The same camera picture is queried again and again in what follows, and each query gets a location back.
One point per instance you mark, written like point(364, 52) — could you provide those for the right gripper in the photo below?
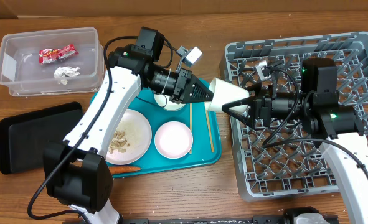
point(261, 108)

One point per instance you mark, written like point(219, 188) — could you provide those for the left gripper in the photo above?
point(182, 76)

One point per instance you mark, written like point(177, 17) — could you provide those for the wooden chopstick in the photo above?
point(209, 130)
point(190, 122)

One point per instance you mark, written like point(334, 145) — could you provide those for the white cup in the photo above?
point(224, 92)

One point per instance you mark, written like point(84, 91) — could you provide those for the pink bowl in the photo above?
point(173, 140)

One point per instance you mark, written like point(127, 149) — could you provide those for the peanut shells pile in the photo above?
point(118, 143)

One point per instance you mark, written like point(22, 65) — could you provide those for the white tissue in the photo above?
point(62, 73)

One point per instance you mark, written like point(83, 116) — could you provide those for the red snack wrapper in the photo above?
point(55, 55)

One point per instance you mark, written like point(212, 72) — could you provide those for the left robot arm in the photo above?
point(76, 172)

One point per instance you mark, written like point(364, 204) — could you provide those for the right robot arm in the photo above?
point(334, 128)

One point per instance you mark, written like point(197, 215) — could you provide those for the grey dishwasher rack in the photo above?
point(279, 161)

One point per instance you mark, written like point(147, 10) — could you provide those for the teal serving tray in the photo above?
point(152, 161)

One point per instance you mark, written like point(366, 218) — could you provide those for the orange carrot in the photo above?
point(115, 170)

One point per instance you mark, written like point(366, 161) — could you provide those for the clear plastic bin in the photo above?
point(22, 73)

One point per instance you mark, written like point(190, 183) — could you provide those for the black tray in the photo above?
point(23, 137)

